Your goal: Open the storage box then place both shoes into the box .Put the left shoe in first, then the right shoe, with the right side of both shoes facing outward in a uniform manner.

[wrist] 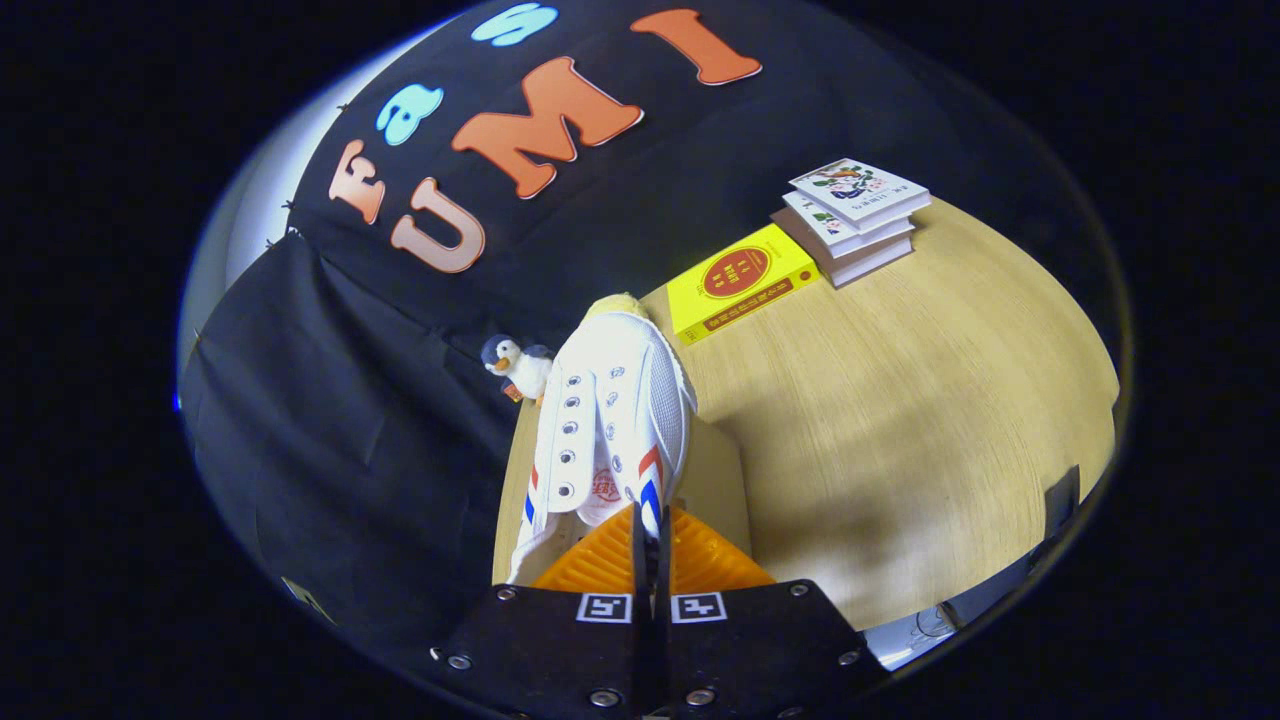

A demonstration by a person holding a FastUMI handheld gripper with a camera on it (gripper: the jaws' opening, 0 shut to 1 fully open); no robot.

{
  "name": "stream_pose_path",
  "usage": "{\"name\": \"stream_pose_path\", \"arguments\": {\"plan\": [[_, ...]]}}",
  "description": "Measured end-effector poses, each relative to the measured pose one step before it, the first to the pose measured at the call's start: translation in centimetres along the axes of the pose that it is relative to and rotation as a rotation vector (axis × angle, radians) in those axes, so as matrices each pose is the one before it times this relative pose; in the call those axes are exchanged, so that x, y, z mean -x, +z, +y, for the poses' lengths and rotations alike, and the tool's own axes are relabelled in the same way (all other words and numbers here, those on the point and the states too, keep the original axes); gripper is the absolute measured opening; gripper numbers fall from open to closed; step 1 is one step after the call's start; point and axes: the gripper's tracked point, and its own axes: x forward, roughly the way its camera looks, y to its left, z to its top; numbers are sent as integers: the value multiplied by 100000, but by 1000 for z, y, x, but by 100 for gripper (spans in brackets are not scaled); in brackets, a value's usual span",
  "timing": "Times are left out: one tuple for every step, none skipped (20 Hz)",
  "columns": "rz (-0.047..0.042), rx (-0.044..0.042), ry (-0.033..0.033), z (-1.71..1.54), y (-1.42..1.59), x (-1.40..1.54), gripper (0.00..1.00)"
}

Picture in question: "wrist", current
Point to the yellow book with red circle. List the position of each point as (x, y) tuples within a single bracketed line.
[(740, 280)]

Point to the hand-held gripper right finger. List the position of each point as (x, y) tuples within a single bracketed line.
[(760, 650)]

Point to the white canvas shoe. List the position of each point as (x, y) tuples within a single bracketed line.
[(610, 420)]

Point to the yellow round plush ball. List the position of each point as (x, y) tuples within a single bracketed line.
[(615, 305)]

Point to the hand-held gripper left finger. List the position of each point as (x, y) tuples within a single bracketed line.
[(550, 650)]

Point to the black backdrop cloth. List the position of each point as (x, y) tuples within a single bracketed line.
[(350, 400)]

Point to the brown cover book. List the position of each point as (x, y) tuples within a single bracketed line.
[(865, 265)]

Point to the cream fabric storage box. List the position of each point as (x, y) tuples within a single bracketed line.
[(722, 490)]

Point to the white illustrated cover book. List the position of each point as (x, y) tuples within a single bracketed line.
[(830, 228), (860, 190)]

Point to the penguin plush toy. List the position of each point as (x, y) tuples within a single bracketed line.
[(525, 370)]

